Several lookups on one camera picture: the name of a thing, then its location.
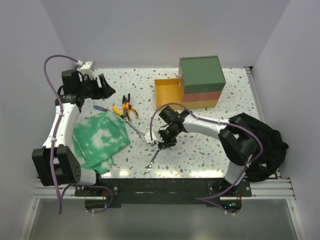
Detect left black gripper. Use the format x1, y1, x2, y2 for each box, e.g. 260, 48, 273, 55
77, 74, 115, 100

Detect silver wrench front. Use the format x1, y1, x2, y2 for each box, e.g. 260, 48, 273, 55
144, 148, 161, 171

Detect silver wrench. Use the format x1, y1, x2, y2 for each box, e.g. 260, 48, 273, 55
144, 148, 161, 171
122, 117, 145, 139

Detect yellow drawer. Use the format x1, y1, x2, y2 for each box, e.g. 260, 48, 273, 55
154, 78, 219, 109

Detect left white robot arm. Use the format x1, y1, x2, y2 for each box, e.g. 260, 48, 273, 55
32, 69, 116, 196

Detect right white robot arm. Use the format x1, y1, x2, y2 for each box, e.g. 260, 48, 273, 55
152, 105, 263, 197

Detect silver wrench near cloth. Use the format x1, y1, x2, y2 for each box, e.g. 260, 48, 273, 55
122, 117, 145, 139

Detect orange black pliers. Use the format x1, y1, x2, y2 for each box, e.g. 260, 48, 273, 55
122, 93, 139, 121

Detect green white cloth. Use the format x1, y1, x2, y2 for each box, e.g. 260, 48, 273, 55
72, 111, 131, 174

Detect orange drawer box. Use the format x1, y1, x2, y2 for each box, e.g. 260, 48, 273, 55
179, 84, 224, 102

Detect green drawer box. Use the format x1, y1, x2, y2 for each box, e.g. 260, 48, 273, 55
178, 55, 226, 94

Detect black cloth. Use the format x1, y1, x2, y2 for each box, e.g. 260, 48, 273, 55
229, 112, 289, 182

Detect blue handled screwdriver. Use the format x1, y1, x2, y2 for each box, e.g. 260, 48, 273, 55
93, 105, 109, 112

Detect yellow handled screwdriver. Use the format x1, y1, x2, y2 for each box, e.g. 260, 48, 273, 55
112, 106, 124, 118

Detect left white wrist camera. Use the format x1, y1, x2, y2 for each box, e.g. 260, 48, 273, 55
75, 60, 95, 75

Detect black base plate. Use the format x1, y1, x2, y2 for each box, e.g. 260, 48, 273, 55
75, 178, 252, 212

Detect aluminium rail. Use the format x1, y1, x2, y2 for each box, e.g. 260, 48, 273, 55
31, 179, 296, 200

